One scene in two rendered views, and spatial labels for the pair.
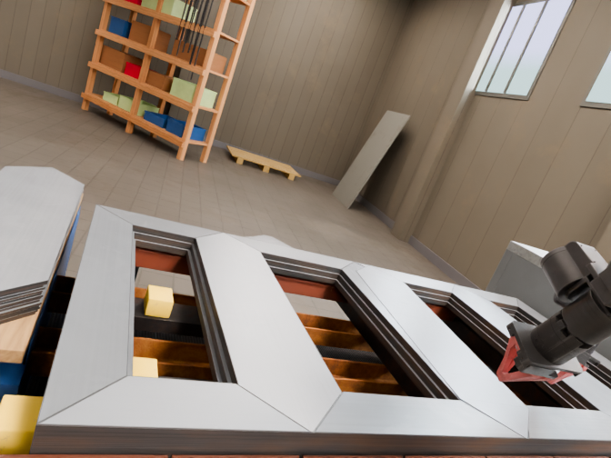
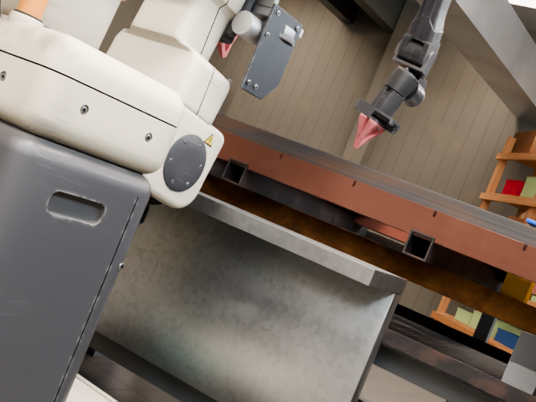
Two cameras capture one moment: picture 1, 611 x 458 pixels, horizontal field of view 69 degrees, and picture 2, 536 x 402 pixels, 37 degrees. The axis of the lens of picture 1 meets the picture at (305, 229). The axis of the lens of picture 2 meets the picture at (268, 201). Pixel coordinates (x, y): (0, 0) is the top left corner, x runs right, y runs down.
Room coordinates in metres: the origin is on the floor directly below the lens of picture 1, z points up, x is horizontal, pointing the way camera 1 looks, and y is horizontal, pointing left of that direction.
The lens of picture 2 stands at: (-0.28, -1.98, 0.72)
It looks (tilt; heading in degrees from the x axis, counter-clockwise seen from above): 0 degrees down; 54
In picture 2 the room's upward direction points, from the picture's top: 22 degrees clockwise
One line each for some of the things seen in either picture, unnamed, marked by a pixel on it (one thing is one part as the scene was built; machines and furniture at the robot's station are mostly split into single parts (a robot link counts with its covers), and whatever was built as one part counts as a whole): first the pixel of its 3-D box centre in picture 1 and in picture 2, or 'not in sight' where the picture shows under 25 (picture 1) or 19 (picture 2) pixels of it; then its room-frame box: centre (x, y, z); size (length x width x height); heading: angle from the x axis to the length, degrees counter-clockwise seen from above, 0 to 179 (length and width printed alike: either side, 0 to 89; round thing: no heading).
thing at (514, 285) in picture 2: not in sight; (522, 274); (1.12, -1.00, 0.78); 0.05 x 0.05 x 0.19; 26
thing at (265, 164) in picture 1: (262, 163); not in sight; (8.03, 1.16, 0.06); 1.32 x 0.91 x 0.12; 110
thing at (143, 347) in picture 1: (395, 383); not in sight; (1.04, -0.36, 0.70); 1.66 x 0.08 x 0.05; 116
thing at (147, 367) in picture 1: (138, 379); not in sight; (0.59, 0.16, 0.79); 0.06 x 0.05 x 0.04; 26
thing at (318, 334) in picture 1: (359, 335); not in sight; (1.22, -0.27, 0.70); 1.66 x 0.08 x 0.05; 116
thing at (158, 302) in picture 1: (158, 301); not in sight; (0.83, 0.23, 0.79); 0.06 x 0.05 x 0.04; 26
